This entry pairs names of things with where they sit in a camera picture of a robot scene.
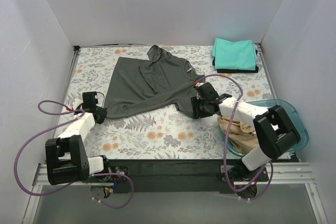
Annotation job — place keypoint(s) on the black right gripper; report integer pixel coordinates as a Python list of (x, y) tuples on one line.
[(196, 108)]

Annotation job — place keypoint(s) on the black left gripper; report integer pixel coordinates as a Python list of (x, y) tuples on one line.
[(100, 115)]

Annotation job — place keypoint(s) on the dark grey t shirt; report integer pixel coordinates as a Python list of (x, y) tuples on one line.
[(138, 86)]

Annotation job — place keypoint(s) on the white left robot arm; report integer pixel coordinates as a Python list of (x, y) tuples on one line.
[(66, 158)]

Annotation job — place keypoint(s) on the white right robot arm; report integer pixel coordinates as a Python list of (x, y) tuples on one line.
[(263, 133)]

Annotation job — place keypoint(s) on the floral table mat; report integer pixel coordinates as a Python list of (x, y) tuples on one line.
[(166, 132)]

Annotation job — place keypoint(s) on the folded black t shirt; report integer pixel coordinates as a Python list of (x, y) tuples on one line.
[(236, 70)]

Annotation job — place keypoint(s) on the beige t shirt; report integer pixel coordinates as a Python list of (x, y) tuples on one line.
[(242, 136)]

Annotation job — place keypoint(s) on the folded teal t shirt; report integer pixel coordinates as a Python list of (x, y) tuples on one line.
[(235, 53)]

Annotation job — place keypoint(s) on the teal plastic basket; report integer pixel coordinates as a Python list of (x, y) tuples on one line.
[(293, 114)]

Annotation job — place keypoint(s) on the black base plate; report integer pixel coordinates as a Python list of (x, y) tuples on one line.
[(142, 175)]

